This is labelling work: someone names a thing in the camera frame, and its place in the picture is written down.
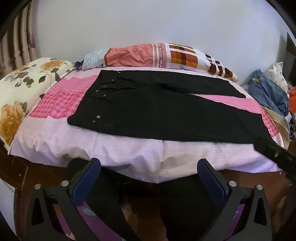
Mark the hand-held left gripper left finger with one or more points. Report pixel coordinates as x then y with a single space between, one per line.
86 178

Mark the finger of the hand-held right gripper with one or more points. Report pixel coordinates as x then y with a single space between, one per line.
275 154

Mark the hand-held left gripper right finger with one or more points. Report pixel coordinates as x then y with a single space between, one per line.
211 180

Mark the black pants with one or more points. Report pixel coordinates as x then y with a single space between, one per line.
161 111

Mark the beige cloth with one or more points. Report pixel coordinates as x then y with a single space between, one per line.
281 129

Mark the pink checked bedsheet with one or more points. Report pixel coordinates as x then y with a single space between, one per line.
129 153

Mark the blue plaid cloth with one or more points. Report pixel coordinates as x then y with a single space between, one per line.
269 90

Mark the white floral cloth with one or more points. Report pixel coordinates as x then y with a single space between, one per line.
278 71

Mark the white yellow floral pillow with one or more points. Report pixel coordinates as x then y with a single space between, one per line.
20 92

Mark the small dark blue cloth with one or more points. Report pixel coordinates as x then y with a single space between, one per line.
79 65

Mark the orange checked pillow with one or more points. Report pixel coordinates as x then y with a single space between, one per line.
143 55

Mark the striped floral curtain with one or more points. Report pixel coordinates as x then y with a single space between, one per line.
18 34

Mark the brown wooden bed frame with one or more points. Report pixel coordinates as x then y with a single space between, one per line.
34 171

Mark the dark wooden frame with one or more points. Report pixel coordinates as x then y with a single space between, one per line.
291 60

